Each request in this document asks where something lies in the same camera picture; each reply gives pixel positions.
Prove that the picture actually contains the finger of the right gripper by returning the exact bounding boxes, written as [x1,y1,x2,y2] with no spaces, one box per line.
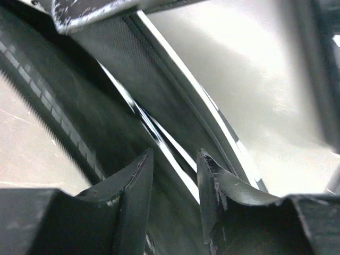
[51,0,191,35]

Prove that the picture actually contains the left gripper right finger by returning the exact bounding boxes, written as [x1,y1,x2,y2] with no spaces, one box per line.
[197,150,339,254]

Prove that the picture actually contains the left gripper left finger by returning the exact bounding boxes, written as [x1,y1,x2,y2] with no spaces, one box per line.
[1,149,154,254]

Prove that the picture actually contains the black racket bag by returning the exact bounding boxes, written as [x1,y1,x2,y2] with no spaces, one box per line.
[1,1,266,254]

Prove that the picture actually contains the badminton racket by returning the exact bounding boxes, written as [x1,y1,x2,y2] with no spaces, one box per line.
[97,60,200,204]

